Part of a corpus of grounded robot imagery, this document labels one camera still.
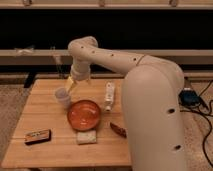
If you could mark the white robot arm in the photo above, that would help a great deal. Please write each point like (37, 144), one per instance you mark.
(149, 101)

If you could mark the clear plastic cup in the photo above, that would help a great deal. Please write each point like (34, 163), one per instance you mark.
(63, 97)

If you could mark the dark rectangular box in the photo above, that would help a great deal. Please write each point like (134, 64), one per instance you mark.
(37, 137)

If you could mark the beige sponge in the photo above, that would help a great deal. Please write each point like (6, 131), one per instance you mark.
(88, 137)

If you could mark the orange ceramic bowl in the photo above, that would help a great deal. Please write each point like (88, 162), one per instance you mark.
(84, 115)

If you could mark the wooden table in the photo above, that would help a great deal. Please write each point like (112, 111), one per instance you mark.
(42, 112)

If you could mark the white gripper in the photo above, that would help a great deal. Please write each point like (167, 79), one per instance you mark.
(79, 71)

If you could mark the white tube bottle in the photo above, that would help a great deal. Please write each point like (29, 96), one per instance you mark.
(109, 96)

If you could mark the blue device on floor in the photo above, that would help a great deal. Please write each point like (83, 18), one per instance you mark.
(188, 97)

